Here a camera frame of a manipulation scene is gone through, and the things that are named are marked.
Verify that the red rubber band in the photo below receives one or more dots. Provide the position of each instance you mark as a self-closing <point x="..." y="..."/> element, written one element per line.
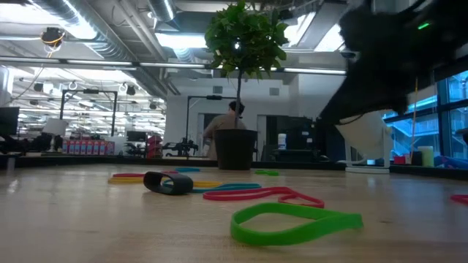
<point x="460" y="199"/>
<point x="256" y="193"/>
<point x="128" y="175"/>

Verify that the person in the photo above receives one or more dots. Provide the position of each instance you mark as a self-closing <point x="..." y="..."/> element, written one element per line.
<point x="223" y="124"/>

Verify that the black camera gantry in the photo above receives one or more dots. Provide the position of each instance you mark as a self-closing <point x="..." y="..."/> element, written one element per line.
<point x="214" y="97"/>
<point x="87" y="91"/>

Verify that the yellow-green cup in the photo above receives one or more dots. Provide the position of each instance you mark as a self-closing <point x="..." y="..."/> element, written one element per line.
<point x="426" y="156"/>

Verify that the wide black rubber band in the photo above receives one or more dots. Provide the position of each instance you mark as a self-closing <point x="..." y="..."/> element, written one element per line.
<point x="183" y="185"/>

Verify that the green potted plant black pot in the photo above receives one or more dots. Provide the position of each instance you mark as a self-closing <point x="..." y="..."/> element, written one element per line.
<point x="245" y="36"/>

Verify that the yellow rubber band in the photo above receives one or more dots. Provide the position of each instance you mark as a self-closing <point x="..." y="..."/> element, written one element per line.
<point x="124" y="180"/>

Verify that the red stacked stools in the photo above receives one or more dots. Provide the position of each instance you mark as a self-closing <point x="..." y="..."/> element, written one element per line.
<point x="155" y="146"/>

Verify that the black cabinet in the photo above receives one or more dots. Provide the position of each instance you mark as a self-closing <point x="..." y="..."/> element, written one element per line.
<point x="296" y="135"/>

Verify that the blue rubber band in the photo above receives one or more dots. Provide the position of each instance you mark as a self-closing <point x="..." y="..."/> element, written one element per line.
<point x="234" y="187"/>
<point x="187" y="170"/>

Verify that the long ceiling light bar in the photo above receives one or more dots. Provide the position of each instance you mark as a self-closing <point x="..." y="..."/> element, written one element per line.
<point x="172" y="65"/>

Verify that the white canister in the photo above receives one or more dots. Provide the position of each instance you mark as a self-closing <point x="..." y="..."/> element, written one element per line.
<point x="281" y="141"/>

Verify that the black computer monitor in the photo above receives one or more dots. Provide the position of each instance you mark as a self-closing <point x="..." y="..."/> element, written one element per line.
<point x="9" y="120"/>

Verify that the green rubber band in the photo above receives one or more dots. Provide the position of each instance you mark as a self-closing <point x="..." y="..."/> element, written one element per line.
<point x="267" y="172"/>
<point x="292" y="235"/>

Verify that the white cylindrical spot lamp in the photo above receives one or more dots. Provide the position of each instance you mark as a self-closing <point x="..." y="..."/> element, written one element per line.
<point x="365" y="139"/>

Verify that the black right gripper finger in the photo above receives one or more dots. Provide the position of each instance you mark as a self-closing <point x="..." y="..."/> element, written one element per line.
<point x="369" y="98"/>

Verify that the pink carton row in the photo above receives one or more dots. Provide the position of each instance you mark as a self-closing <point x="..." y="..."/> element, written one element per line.
<point x="87" y="147"/>

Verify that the black ceiling dome camera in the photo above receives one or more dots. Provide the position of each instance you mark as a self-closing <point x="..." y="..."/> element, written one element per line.
<point x="53" y="36"/>

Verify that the small red box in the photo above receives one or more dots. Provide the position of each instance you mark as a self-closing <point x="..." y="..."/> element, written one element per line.
<point x="399" y="159"/>

